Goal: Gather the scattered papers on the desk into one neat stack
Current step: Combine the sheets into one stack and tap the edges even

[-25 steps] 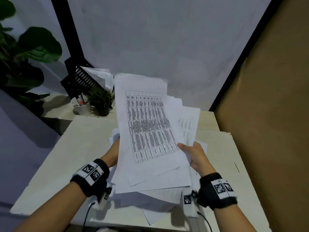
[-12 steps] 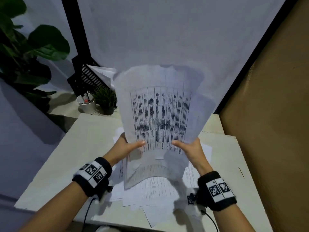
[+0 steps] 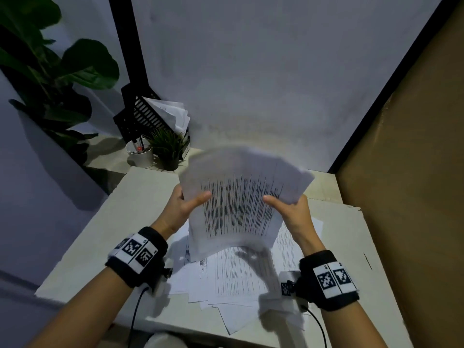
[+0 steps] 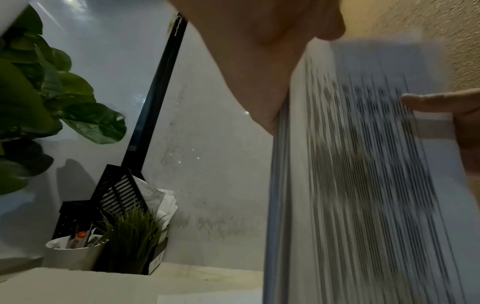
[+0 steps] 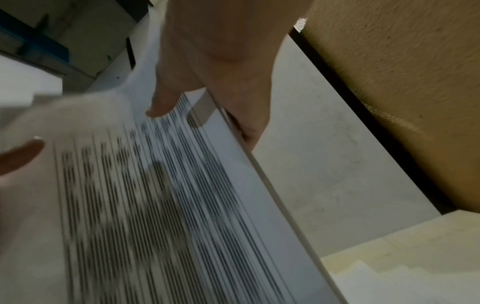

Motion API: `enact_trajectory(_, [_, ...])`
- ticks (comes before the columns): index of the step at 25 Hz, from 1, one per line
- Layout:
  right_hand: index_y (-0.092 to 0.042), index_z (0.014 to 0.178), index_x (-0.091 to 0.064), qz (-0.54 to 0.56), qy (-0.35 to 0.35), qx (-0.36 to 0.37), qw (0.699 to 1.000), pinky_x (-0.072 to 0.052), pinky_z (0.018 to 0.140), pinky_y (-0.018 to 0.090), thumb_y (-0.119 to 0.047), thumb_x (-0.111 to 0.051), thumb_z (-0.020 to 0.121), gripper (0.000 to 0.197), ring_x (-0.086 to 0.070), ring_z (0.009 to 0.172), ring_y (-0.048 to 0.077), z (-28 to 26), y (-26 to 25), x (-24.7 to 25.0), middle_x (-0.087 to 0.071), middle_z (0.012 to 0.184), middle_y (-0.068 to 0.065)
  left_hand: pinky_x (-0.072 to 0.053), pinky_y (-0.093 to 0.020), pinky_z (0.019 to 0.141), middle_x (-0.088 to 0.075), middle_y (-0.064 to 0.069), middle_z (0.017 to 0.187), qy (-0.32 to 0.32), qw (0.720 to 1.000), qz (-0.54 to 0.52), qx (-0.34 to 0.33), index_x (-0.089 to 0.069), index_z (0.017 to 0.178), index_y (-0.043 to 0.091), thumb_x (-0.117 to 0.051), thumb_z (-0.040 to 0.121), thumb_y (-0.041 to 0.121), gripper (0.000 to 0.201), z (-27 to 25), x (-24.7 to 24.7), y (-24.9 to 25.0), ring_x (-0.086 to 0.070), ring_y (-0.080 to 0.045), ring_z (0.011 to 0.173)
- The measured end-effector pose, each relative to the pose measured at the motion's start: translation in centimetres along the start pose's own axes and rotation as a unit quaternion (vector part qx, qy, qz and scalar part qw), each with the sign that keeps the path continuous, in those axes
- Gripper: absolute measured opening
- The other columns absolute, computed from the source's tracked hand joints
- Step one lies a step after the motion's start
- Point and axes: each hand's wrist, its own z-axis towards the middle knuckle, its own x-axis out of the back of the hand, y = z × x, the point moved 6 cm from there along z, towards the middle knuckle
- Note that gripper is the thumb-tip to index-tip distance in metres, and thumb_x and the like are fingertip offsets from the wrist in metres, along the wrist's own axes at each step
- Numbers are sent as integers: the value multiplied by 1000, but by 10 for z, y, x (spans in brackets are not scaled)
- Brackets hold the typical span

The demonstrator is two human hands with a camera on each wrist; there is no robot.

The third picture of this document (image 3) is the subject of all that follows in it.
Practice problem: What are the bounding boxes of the person's left hand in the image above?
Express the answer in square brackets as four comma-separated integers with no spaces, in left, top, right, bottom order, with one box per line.
[159,184,212,234]

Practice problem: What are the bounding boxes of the person's right hand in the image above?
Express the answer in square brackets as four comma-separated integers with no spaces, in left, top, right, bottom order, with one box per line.
[263,194,314,243]

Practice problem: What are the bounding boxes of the stack of printed paper sheets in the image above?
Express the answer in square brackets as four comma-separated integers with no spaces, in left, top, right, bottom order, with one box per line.
[179,145,315,263]

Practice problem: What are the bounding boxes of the person's left forearm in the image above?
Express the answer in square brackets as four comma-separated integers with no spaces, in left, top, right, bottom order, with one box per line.
[25,219,174,348]

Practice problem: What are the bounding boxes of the person's right forearm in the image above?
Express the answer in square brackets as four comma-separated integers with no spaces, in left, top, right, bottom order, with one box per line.
[292,233,388,348]

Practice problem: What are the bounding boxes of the small potted green plant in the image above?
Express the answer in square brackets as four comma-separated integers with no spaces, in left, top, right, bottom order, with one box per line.
[145,127,189,172]

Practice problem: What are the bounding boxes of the white pen cup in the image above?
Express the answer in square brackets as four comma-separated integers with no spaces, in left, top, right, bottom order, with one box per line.
[125,139,154,168]

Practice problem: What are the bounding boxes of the black wristband with marker tags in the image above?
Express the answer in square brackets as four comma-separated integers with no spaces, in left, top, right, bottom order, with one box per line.
[298,250,360,311]
[105,227,169,289]

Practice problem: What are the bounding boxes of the pile of printed paper sheets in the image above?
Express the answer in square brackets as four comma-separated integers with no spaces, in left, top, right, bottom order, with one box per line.
[167,217,324,335]

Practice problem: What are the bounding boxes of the white papers in file holder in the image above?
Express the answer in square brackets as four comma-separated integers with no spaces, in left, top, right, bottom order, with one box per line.
[145,98,191,135]

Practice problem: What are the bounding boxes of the black mesh file holder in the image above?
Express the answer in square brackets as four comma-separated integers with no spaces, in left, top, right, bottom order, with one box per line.
[113,83,191,160]

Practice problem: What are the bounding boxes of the brown cardboard panel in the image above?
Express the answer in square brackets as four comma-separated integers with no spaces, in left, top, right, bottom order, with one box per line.
[335,0,464,348]

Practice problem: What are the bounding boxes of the large leafy green plant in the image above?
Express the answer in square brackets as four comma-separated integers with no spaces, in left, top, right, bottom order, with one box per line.
[0,0,120,167]

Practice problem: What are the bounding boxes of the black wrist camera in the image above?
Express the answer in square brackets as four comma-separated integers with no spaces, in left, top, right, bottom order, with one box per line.
[152,261,173,295]

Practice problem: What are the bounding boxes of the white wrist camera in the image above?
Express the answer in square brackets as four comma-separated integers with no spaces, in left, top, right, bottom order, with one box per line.
[278,270,309,311]

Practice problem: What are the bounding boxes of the black cable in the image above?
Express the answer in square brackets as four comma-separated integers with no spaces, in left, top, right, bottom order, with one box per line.
[127,286,150,348]
[306,307,328,348]

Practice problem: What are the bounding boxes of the black vertical post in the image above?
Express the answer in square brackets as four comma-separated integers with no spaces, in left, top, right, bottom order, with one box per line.
[108,0,150,87]

